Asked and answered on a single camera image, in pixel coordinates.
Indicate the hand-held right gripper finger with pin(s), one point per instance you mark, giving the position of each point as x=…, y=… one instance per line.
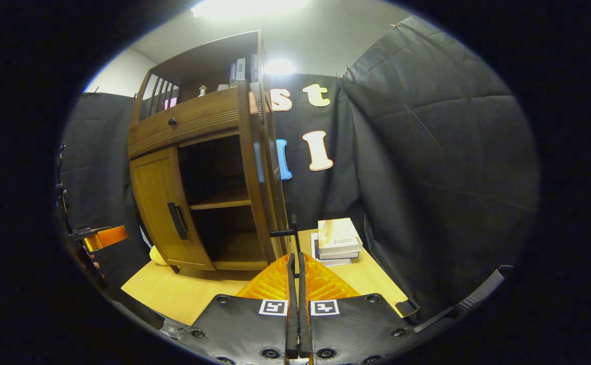
x=291, y=324
x=303, y=324

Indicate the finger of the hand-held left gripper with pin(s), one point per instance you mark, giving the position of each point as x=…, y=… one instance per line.
x=105, y=237

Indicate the wooden shoe cabinet door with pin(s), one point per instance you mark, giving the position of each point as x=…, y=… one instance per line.
x=156, y=203
x=252, y=203

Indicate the wooden double-door shoe cabinet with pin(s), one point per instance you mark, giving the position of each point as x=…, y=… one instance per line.
x=222, y=197

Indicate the yellow soft object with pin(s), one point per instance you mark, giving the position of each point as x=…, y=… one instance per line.
x=157, y=256

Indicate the thin white book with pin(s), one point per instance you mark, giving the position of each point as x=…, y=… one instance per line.
x=333, y=262

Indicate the white book dark spine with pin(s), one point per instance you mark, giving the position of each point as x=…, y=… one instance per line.
x=317, y=248

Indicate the cream cover book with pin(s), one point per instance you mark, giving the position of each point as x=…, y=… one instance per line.
x=338, y=235

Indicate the wooden drawer with black knob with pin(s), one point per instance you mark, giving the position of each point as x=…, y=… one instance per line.
x=189, y=121

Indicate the pink item behind slats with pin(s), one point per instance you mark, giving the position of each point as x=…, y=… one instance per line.
x=170, y=103

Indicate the white pump bottle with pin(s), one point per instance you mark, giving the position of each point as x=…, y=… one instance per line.
x=202, y=91

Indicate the blue-grey book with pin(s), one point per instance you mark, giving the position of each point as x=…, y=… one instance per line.
x=233, y=73

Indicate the pale grey book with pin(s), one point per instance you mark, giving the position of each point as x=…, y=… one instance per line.
x=241, y=69

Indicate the small ceiling light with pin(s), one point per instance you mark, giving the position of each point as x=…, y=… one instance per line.
x=280, y=67

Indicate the large ceiling light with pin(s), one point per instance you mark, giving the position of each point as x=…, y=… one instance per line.
x=250, y=7

